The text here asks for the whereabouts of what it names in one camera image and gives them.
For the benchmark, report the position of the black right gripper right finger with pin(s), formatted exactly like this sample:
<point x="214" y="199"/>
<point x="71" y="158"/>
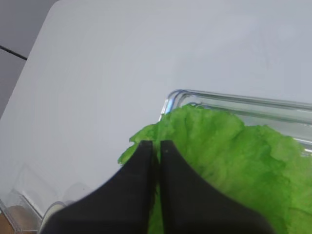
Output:
<point x="190" y="205"/>

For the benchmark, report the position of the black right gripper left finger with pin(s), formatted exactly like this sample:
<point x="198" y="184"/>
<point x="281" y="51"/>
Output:
<point x="120" y="206"/>

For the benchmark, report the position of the green lettuce leaf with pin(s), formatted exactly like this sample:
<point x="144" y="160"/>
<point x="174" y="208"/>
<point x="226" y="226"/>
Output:
<point x="255" y="165"/>

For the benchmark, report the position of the clear lettuce cheese container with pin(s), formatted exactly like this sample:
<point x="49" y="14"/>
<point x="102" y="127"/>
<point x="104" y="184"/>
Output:
<point x="287" y="117"/>

